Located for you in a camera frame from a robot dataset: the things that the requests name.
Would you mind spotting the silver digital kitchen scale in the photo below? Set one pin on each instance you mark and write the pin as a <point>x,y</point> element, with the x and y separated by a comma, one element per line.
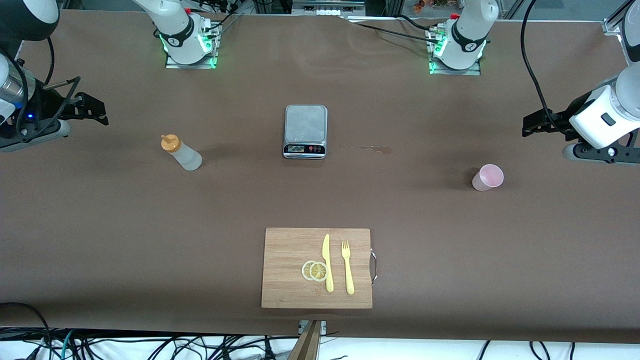
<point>305,125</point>

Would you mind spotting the aluminium frame profile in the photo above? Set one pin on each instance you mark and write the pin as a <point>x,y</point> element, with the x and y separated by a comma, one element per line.
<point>612,25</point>

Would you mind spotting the grey equipment box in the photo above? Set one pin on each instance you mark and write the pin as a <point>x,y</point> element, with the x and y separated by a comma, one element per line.
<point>327,5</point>

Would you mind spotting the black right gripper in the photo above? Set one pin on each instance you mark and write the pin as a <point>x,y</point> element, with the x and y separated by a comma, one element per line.
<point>48,106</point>

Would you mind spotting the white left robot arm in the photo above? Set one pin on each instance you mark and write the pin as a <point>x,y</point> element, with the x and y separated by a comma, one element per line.
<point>470,30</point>

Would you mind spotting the wooden cutting board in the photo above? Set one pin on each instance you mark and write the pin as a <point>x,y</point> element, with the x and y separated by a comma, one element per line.
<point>285,250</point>

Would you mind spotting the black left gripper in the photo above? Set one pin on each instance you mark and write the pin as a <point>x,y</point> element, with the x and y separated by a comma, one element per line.
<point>558,120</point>

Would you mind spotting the yellow plastic knife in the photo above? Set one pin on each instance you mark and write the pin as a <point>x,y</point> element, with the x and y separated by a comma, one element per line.
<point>326,255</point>

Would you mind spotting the yellow plastic fork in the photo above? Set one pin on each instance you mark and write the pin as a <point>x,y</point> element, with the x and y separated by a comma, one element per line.
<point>348,275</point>

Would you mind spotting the small metal bracket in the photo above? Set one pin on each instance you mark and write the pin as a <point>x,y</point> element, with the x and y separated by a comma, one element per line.
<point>323,327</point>

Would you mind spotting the wooden post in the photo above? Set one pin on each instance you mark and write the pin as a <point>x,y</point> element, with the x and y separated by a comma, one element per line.
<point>307,345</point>

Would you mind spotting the pink plastic cup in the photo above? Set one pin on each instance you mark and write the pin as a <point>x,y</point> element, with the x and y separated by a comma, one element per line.
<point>487,177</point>

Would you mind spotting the sauce bottle with orange cap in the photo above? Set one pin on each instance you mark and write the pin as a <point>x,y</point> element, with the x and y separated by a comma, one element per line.
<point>187,157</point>

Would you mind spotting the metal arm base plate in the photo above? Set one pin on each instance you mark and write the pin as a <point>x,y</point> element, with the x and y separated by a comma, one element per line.
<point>175,65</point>
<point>470,72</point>

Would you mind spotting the lemon slice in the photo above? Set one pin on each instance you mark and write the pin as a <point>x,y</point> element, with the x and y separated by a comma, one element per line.
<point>305,270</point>
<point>318,271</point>

